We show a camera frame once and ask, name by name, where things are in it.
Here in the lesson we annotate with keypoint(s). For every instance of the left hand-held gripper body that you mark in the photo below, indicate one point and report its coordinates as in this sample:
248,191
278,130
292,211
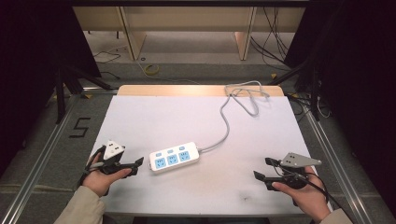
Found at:
109,151

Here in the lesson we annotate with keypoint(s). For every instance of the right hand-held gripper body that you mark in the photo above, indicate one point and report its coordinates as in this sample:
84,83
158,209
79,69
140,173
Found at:
295,160

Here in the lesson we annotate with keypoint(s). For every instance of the person's left hand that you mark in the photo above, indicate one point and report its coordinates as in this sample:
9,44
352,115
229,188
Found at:
99,180

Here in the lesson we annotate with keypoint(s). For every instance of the person's right hand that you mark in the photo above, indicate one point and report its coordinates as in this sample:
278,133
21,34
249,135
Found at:
308,199

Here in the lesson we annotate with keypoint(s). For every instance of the white power strip blue sockets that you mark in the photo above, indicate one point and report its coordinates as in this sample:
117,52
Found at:
174,158

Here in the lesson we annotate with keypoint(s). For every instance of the white table mat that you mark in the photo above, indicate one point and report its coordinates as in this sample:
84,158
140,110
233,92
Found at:
186,124

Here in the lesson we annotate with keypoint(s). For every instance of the black metal stand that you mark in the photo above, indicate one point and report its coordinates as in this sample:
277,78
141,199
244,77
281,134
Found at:
314,93
60,93

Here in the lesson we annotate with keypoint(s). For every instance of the wooden table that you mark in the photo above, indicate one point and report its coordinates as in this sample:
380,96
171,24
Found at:
171,90

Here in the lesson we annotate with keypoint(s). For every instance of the yellow tape roll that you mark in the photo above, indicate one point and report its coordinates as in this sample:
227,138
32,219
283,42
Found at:
152,69

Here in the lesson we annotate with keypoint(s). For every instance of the black curtain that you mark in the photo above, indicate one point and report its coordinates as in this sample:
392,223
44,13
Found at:
358,77
37,62

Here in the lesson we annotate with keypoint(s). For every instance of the light wooden bench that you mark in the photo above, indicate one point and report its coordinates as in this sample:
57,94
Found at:
186,18

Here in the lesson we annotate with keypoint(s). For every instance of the aluminium floor rail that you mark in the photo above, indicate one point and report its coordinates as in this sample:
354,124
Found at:
46,149
336,161

